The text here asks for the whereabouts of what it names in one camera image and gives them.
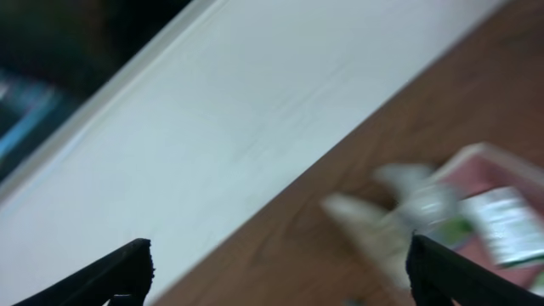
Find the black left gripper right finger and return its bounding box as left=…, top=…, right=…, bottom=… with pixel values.
left=405, top=235, right=543, bottom=306

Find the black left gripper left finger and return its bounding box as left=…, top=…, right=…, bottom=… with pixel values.
left=15, top=238, right=155, bottom=306

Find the clear soap pump bottle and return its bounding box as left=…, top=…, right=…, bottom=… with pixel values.
left=373, top=163, right=472, bottom=249

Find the green white soap packet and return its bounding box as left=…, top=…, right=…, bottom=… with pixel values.
left=461, top=187, right=543, bottom=268

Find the white Pantene tube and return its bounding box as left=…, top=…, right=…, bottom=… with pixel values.
left=321, top=194, right=411, bottom=290

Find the white box pink interior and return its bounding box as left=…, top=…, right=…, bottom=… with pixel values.
left=430, top=143, right=543, bottom=289

